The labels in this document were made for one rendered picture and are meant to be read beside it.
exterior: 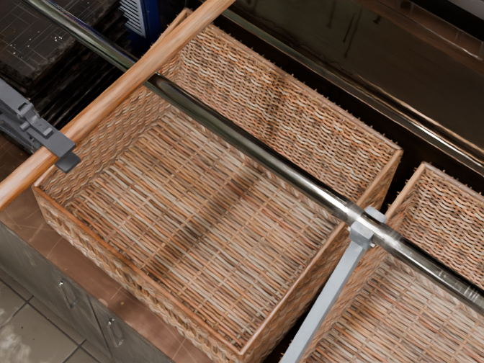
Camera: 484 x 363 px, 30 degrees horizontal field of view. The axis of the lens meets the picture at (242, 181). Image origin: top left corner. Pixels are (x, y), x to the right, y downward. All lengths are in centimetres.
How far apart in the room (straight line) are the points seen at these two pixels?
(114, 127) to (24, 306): 78
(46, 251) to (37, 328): 60
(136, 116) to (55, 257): 35
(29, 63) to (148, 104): 31
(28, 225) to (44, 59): 38
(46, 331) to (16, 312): 10
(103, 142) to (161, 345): 44
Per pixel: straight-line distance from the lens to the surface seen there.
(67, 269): 190
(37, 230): 196
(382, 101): 163
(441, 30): 148
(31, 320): 252
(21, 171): 128
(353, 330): 181
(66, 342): 247
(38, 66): 177
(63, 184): 190
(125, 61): 140
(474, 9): 118
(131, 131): 199
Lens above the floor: 226
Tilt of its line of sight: 59 degrees down
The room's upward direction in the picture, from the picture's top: 2 degrees counter-clockwise
